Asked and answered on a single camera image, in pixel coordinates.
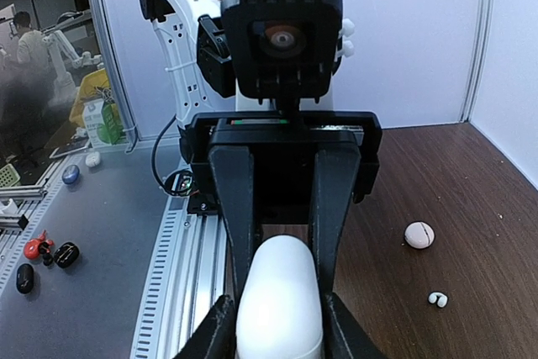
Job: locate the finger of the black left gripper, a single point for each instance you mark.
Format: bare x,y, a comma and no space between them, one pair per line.
233,168
335,169

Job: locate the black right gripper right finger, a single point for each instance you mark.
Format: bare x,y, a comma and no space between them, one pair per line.
343,336

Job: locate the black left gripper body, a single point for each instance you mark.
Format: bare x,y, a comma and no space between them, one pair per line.
283,152

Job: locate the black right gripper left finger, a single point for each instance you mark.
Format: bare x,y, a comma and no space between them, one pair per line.
214,338

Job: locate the white oval charging case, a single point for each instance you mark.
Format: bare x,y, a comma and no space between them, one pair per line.
279,314

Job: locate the white clip-on earbud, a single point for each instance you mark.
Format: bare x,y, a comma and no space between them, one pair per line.
438,298

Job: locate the pink earbud charging case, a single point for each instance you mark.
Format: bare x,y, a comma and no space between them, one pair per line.
419,235

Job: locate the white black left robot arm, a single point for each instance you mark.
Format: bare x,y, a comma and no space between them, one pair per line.
199,63

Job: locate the small white case on bench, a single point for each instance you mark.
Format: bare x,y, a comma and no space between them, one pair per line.
93,159

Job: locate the blue case on bench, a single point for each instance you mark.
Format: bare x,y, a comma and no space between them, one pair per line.
70,174

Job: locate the black glossy earbud case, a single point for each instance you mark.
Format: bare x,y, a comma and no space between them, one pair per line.
66,254

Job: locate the red earbud case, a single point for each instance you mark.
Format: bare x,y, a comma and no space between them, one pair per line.
37,246

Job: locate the green white carton box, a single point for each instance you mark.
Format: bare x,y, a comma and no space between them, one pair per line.
101,120

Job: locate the standing person beige shirt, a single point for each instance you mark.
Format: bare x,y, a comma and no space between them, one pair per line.
32,59

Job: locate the aluminium front frame rail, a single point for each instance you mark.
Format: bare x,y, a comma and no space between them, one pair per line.
184,279

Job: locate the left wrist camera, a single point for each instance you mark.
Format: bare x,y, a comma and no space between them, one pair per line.
284,51

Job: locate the left aluminium corner post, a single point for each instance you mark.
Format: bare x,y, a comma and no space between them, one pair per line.
478,57

